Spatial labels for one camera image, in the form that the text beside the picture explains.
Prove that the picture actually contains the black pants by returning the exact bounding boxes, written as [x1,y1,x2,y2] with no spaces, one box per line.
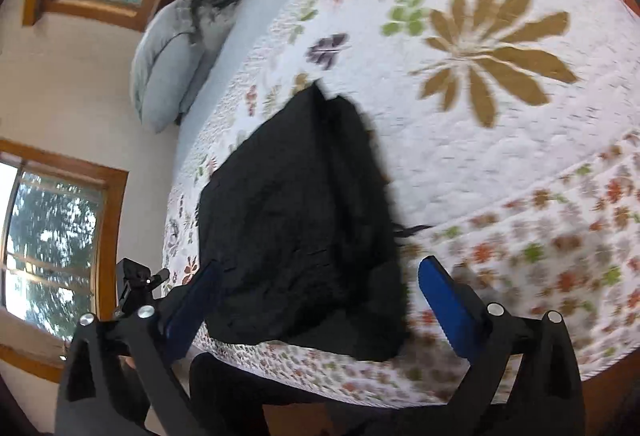
[198,84,410,362]

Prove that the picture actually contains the lower wooden framed window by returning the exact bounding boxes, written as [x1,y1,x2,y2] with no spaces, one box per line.
[1,139,128,383]

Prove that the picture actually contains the light blue pillow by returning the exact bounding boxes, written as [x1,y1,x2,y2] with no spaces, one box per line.
[129,0,205,134]

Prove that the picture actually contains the light blue bed sheet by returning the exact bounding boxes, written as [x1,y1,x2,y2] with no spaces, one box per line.
[174,0,288,173]

